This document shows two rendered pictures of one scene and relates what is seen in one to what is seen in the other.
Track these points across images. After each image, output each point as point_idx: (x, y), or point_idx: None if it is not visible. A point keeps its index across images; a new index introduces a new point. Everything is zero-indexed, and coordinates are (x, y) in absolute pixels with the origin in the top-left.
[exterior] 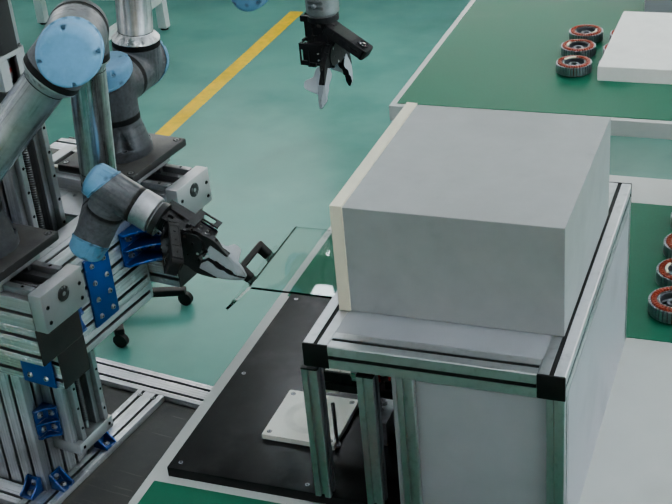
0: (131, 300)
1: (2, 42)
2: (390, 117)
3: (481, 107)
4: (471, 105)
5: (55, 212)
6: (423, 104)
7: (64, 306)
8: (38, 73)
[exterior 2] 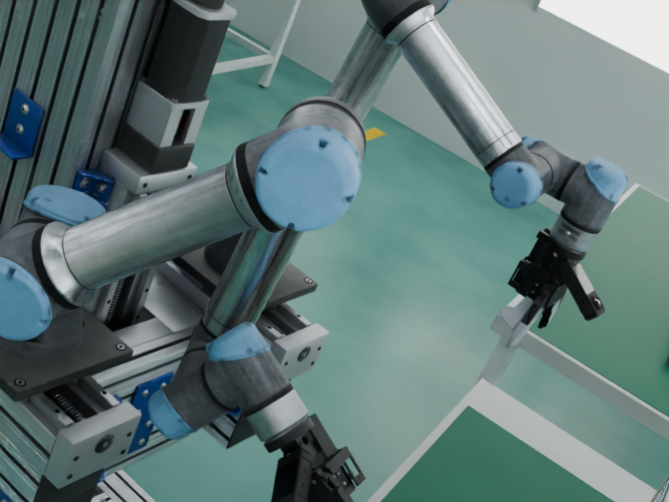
0: (163, 437)
1: (189, 87)
2: (492, 326)
3: (590, 367)
4: (580, 359)
5: (133, 302)
6: (533, 332)
7: (96, 458)
8: (249, 184)
